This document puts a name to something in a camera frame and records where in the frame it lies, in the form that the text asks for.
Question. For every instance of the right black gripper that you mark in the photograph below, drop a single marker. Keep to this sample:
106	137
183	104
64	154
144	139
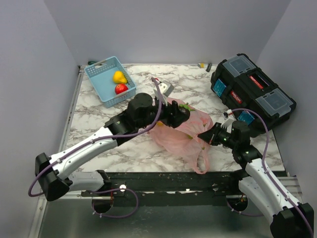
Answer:
211	136

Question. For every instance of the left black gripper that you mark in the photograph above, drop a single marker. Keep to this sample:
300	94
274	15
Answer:
174	116

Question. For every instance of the pink plastic bag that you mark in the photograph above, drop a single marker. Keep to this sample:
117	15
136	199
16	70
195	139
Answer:
183	141

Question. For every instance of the red fake apple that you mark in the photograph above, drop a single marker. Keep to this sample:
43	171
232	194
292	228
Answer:
120	88

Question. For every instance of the green fake fruit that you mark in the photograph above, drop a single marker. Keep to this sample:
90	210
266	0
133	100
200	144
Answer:
187	107

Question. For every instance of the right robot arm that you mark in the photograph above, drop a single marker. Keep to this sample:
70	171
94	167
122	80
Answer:
286	215

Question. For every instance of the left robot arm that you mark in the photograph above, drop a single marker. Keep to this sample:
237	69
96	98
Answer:
57	174

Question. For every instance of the yellow fake pear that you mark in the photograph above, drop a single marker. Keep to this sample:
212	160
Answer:
119	78

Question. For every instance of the small yellow black object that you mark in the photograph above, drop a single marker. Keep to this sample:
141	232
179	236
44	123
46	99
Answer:
206	66

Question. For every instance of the black toolbox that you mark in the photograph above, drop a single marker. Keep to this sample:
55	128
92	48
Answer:
252	96

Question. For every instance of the blue plastic basket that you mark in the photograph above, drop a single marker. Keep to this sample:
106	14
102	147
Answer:
101	75

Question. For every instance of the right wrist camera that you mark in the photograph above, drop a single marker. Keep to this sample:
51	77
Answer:
228	119

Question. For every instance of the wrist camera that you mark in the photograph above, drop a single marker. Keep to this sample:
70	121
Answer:
165	88
228	119

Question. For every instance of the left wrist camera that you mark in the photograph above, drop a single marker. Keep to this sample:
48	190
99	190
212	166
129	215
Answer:
165	88

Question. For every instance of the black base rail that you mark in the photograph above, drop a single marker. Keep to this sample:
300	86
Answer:
179	188

